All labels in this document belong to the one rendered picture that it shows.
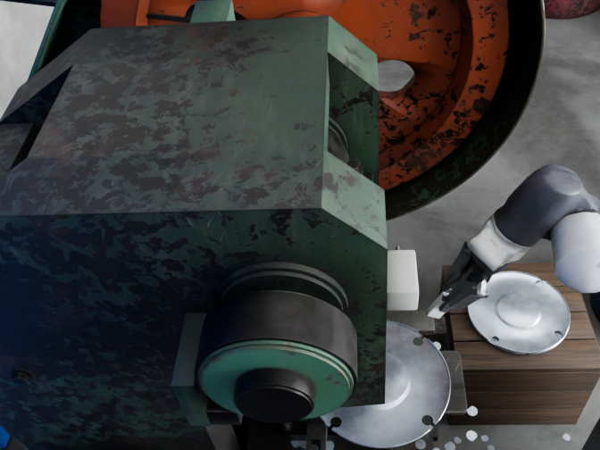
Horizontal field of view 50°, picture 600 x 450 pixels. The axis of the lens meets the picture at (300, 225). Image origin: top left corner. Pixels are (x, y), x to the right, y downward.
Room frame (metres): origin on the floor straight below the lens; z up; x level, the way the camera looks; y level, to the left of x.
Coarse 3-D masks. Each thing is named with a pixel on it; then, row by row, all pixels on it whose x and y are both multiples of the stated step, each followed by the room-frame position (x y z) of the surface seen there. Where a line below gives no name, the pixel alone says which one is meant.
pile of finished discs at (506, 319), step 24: (504, 288) 1.13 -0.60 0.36; (528, 288) 1.12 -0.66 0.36; (552, 288) 1.10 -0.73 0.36; (480, 312) 1.05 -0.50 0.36; (504, 312) 1.04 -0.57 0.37; (528, 312) 1.03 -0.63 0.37; (552, 312) 1.02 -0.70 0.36; (480, 336) 0.98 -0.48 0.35; (504, 336) 0.96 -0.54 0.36; (528, 336) 0.95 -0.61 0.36; (552, 336) 0.94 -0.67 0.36
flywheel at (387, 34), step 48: (144, 0) 1.05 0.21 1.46; (192, 0) 1.06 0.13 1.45; (240, 0) 1.05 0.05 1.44; (288, 0) 1.03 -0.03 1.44; (336, 0) 1.02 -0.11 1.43; (384, 0) 1.01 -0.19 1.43; (432, 0) 1.00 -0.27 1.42; (480, 0) 0.95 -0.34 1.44; (384, 48) 1.01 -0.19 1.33; (432, 48) 1.00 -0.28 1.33; (480, 48) 0.95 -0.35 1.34; (384, 96) 1.02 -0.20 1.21; (432, 96) 1.00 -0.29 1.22; (480, 96) 0.95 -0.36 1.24; (384, 144) 1.01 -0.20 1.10; (432, 144) 0.96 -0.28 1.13
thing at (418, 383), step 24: (408, 336) 0.75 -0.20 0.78; (408, 360) 0.69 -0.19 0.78; (432, 360) 0.68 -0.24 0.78; (408, 384) 0.63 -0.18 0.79; (432, 384) 0.62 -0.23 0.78; (360, 408) 0.59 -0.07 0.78; (384, 408) 0.59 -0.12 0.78; (408, 408) 0.58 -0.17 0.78; (432, 408) 0.57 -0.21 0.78; (336, 432) 0.55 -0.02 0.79; (360, 432) 0.54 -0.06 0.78; (384, 432) 0.54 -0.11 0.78; (408, 432) 0.53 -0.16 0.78
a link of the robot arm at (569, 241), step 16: (560, 224) 0.68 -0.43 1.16; (576, 224) 0.66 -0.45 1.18; (592, 224) 0.66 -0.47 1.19; (560, 240) 0.65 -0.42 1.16; (576, 240) 0.63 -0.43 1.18; (592, 240) 0.62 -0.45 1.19; (560, 256) 0.62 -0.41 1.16; (576, 256) 0.60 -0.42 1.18; (592, 256) 0.59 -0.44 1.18; (560, 272) 0.60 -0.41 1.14; (576, 272) 0.59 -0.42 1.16; (592, 272) 0.58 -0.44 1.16; (576, 288) 0.58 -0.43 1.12; (592, 288) 0.57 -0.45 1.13
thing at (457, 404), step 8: (440, 352) 0.70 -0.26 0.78; (448, 352) 0.69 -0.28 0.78; (456, 352) 0.69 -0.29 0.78; (448, 360) 0.68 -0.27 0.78; (456, 360) 0.67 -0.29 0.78; (448, 368) 0.66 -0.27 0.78; (456, 368) 0.65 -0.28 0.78; (456, 376) 0.64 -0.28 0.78; (456, 384) 0.62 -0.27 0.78; (456, 392) 0.60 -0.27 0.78; (464, 392) 0.60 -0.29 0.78; (456, 400) 0.58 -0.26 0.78; (464, 400) 0.58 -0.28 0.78; (448, 408) 0.57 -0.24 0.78; (456, 408) 0.57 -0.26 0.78; (464, 408) 0.57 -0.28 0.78
